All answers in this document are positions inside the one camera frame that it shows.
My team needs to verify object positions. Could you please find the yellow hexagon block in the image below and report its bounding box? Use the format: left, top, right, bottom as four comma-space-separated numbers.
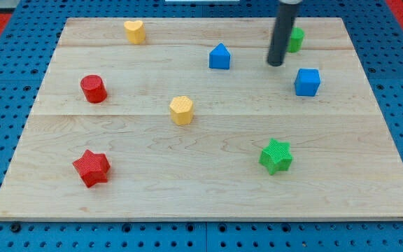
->
169, 96, 194, 125

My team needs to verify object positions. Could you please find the yellow heart block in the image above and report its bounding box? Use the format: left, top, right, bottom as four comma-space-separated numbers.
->
124, 20, 146, 45

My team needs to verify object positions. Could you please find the light wooden board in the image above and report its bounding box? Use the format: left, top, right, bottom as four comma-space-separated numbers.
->
0, 17, 403, 222

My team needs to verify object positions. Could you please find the blue pentagon house block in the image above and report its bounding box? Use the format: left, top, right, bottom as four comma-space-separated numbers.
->
208, 43, 231, 70

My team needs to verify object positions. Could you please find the green star block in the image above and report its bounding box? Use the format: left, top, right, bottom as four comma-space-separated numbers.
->
259, 138, 293, 176

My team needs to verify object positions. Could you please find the red cylinder block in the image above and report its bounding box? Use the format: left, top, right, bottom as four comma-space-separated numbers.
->
80, 75, 108, 104

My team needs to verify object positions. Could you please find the blue cube block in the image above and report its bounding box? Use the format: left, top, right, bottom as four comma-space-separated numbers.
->
295, 69, 321, 97

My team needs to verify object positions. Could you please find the red star block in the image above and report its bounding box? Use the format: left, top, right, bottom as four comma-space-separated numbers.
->
73, 150, 111, 188

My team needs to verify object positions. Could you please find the green cylinder block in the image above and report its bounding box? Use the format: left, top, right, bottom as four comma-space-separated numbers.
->
287, 27, 305, 53

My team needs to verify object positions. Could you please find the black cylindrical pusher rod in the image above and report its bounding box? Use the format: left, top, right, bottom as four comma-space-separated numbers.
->
267, 0, 302, 67

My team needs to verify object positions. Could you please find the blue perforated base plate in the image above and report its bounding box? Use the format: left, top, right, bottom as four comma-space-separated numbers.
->
0, 1, 403, 251

